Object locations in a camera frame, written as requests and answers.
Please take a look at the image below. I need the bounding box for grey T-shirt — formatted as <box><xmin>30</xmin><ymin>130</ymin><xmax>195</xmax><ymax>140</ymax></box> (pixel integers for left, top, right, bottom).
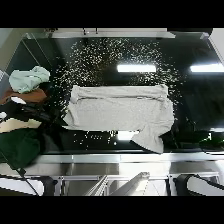
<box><xmin>61</xmin><ymin>83</ymin><xmax>175</xmax><ymax>155</ymax></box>

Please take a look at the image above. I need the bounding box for brown garment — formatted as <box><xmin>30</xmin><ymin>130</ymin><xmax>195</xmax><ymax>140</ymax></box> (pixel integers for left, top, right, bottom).
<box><xmin>0</xmin><ymin>87</ymin><xmax>48</xmax><ymax>106</ymax></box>

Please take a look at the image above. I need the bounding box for cream garment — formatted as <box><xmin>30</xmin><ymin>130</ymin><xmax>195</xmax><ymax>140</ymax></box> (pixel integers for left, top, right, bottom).
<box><xmin>0</xmin><ymin>117</ymin><xmax>43</xmax><ymax>135</ymax></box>

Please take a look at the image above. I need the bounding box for dark green garment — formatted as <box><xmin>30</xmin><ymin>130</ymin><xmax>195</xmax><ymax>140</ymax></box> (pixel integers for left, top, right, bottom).
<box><xmin>0</xmin><ymin>127</ymin><xmax>43</xmax><ymax>170</ymax></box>

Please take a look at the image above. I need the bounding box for silver frame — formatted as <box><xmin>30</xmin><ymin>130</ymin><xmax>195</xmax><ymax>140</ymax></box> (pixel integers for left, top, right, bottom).
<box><xmin>0</xmin><ymin>29</ymin><xmax>224</xmax><ymax>197</ymax></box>

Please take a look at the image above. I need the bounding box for black cable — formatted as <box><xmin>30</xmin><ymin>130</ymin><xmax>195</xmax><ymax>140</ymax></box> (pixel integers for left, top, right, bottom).
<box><xmin>0</xmin><ymin>149</ymin><xmax>41</xmax><ymax>197</ymax></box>

